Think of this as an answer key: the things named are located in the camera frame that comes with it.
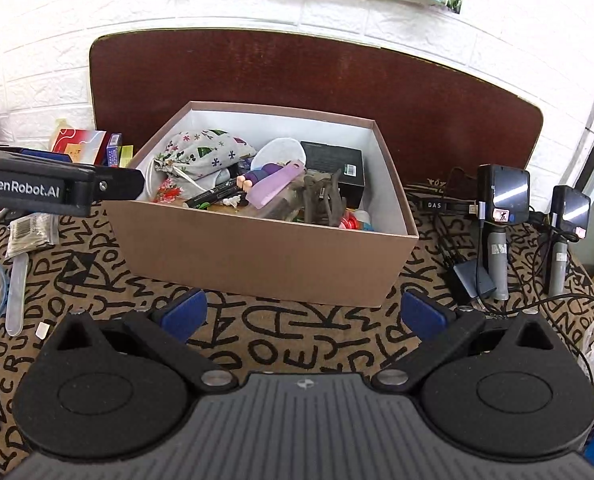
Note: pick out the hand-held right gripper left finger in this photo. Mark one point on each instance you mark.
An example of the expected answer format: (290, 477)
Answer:
(184, 312)

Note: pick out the purple comb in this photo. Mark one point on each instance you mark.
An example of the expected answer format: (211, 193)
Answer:
(277, 182)

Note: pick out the cotton swab bag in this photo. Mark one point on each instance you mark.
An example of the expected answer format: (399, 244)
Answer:
(29, 235)

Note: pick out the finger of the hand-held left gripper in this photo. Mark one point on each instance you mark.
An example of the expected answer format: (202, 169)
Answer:
(119, 183)

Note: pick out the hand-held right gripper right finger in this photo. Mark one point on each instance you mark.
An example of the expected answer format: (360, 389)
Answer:
(424, 312)

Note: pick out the black box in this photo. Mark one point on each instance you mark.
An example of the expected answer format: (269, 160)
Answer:
(334, 170)

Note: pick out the white round lid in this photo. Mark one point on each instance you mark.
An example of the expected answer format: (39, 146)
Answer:
(279, 152)

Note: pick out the brown cardboard box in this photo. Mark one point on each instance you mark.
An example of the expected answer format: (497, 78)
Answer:
(257, 255)

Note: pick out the black power adapter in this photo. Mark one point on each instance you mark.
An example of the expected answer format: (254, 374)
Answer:
(472, 280)

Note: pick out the blue-capped black marker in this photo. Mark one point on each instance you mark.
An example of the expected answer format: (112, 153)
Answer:
(212, 195)

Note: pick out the pale yellow box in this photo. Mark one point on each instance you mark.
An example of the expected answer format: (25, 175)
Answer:
(126, 156)

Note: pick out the small white paper piece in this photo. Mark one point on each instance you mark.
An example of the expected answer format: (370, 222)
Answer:
(42, 330)

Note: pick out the letter-print blanket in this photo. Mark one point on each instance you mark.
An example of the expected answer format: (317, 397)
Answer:
(277, 332)

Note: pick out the long clear plastic case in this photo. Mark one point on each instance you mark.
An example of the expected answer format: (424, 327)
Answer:
(17, 295)

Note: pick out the small doll figurine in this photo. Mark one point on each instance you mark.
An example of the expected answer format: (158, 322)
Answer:
(254, 177)

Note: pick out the brown hair claw clip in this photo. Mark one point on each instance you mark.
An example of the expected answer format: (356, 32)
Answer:
(322, 200)

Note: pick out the red white gift box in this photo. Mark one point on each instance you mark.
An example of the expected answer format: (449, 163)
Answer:
(77, 145)

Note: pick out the dark wooden headboard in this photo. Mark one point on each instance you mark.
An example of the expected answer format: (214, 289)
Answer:
(427, 100)

